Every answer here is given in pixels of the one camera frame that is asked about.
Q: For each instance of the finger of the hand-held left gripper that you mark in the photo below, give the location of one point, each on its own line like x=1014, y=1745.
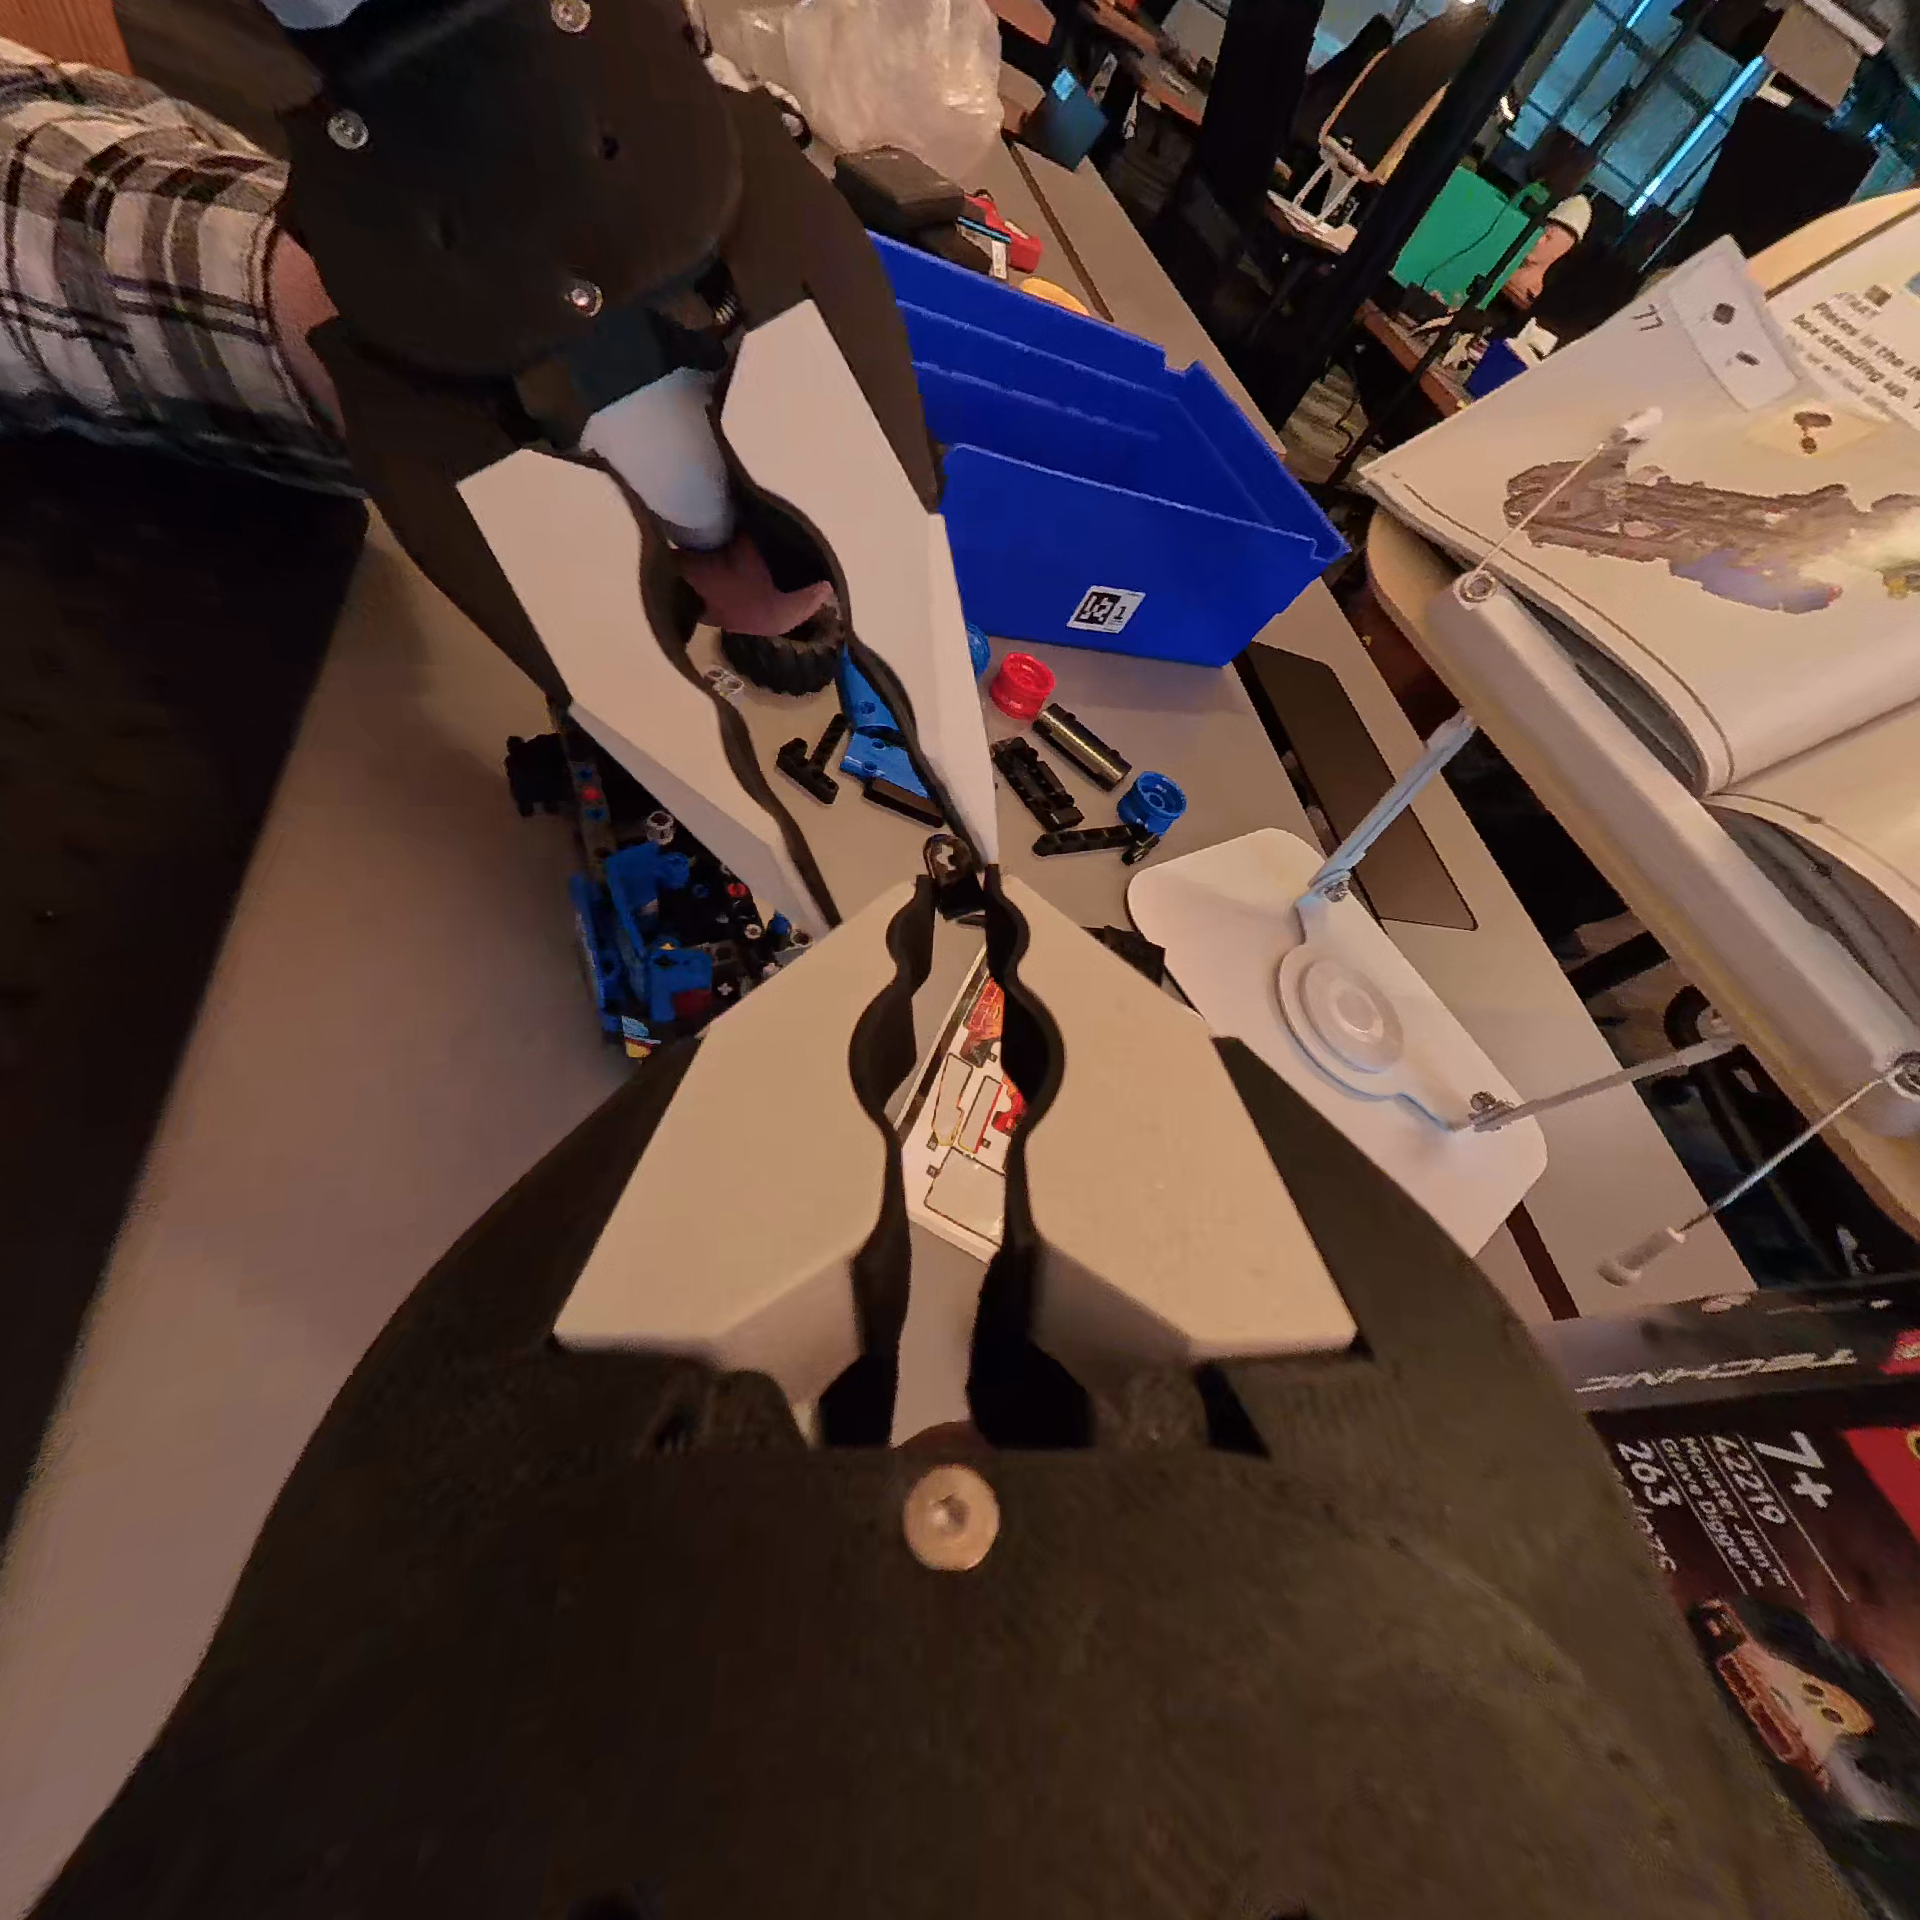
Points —
x=855, y=450
x=569, y=585

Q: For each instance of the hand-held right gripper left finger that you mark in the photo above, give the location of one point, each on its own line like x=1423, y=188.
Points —
x=735, y=1201

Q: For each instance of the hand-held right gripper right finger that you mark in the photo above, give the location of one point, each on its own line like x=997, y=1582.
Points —
x=1171, y=1201

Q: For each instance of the black blue toy car chassis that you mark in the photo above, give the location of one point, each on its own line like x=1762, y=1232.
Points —
x=661, y=931

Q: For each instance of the small black double connector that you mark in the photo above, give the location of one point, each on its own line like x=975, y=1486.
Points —
x=957, y=882

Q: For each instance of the white instruction booklet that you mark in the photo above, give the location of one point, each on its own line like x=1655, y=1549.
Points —
x=1694, y=600

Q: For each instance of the person's left forearm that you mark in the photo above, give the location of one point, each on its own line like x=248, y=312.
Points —
x=136, y=253

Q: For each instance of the grey desk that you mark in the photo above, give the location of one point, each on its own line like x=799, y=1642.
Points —
x=375, y=1050

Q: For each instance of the printed task instruction sheet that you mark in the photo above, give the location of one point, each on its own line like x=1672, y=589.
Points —
x=1861, y=330

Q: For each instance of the person's left hand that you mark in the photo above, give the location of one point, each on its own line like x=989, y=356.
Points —
x=751, y=593

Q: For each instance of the colourful sticker sheet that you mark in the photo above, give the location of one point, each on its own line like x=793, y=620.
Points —
x=960, y=1140

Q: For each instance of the black toy tire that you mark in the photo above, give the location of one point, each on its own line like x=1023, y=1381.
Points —
x=782, y=657

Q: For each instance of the black studded plate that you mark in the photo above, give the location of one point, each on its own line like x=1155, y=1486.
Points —
x=1131, y=954

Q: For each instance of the red hand tool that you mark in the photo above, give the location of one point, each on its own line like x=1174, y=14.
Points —
x=1001, y=234

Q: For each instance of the black power adapter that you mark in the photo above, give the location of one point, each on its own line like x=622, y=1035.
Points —
x=897, y=188

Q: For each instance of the red toy wheel hub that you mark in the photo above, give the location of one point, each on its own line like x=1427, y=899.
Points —
x=1021, y=684

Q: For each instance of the blue curved panel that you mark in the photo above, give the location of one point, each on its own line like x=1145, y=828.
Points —
x=870, y=742

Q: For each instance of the blue storage bin with tag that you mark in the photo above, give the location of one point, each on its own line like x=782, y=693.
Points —
x=1141, y=539

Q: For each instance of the short black beam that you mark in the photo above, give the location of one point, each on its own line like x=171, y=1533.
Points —
x=809, y=763
x=902, y=802

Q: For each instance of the grey side table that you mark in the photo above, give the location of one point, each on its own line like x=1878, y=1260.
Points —
x=1119, y=253

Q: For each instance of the black curved panel piece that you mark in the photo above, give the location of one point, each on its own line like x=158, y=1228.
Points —
x=1080, y=742

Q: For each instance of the black angled beam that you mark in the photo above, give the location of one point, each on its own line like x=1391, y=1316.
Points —
x=1089, y=840

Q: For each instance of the chunky black holed brick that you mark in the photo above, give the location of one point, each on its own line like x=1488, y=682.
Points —
x=1035, y=780

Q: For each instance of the large clear plastic bag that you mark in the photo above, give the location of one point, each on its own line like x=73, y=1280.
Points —
x=885, y=60

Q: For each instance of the black diagonal pole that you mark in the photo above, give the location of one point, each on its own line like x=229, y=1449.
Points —
x=1425, y=180

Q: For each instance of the green background panel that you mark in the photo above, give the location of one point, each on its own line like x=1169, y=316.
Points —
x=1463, y=234

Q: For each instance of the black toy set box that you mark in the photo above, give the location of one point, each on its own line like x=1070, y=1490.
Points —
x=1770, y=1576

